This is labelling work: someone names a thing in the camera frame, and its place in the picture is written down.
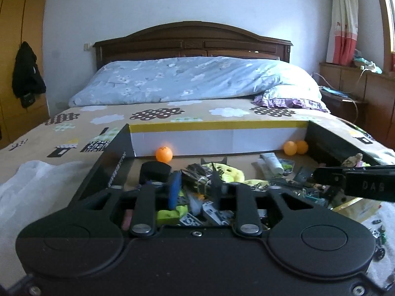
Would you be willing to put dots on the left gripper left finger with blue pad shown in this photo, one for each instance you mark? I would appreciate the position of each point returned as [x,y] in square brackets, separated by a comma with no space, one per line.
[144,219]

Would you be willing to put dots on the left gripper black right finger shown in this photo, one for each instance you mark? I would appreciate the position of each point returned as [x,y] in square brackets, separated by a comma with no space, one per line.
[240,199]

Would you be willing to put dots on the black round container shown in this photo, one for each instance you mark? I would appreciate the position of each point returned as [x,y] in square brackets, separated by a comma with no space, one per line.
[154,171]

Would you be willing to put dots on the yellow green plush toy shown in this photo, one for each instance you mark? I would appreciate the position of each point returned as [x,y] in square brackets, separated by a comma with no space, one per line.
[227,173]

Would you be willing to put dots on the white tube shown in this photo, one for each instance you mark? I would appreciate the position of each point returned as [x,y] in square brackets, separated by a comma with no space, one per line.
[272,162]

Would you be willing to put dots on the black toy wheel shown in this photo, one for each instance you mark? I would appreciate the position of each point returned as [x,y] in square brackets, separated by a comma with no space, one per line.
[379,253]

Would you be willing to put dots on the orange ping pong ball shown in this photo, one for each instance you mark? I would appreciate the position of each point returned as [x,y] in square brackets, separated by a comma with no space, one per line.
[301,147]
[290,148]
[164,154]

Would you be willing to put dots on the yellow cardboard box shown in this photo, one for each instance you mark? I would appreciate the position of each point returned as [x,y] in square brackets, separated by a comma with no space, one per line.
[330,144]

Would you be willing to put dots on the dark bedside table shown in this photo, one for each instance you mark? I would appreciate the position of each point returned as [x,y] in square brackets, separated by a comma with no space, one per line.
[342,104]

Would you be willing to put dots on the wooden sideboard cabinet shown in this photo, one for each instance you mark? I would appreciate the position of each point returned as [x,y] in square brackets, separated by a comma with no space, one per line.
[375,92]

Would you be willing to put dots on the purple ruffled pillow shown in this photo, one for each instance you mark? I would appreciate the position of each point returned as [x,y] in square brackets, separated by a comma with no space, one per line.
[288,100]

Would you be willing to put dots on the red white curtain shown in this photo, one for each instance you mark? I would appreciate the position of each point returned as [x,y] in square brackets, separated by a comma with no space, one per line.
[343,32]

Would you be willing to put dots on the black hanging garment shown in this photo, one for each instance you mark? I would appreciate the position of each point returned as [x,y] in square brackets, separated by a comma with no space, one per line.
[26,80]

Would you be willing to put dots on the dark wooden headboard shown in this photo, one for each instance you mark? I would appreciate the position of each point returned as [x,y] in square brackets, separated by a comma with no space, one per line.
[189,39]

